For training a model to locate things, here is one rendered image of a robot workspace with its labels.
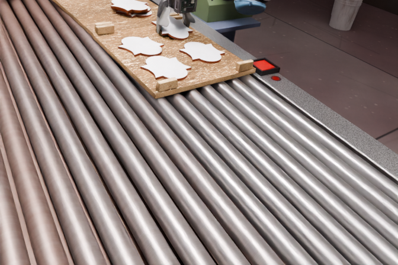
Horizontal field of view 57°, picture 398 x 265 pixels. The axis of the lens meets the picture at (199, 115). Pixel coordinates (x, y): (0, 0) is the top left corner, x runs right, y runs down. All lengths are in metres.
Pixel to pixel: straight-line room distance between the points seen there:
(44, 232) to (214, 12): 1.21
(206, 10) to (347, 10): 3.20
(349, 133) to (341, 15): 3.76
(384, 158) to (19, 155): 0.79
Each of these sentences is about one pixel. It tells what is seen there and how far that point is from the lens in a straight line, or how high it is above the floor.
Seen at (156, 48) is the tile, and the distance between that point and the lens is 1.15.
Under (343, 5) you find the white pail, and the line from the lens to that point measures 4.66.
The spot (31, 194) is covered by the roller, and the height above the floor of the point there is 0.92.
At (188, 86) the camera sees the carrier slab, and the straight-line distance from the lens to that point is 0.98.
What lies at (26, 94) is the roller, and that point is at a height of 0.92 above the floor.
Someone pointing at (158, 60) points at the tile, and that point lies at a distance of 1.08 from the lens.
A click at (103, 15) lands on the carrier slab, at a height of 0.94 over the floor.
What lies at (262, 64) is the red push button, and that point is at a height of 0.93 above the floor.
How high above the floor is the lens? 1.42
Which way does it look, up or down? 34 degrees down
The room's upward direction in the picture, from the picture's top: 8 degrees clockwise
